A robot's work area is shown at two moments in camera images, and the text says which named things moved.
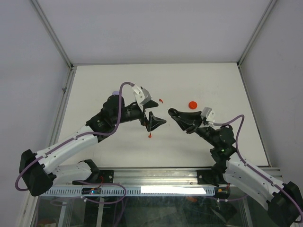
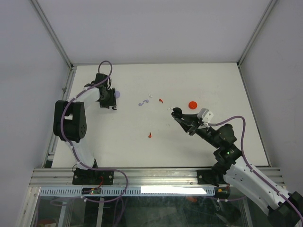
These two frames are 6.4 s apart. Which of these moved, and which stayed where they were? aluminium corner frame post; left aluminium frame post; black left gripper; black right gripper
Moved: black left gripper
Stayed: aluminium corner frame post; black right gripper; left aluminium frame post
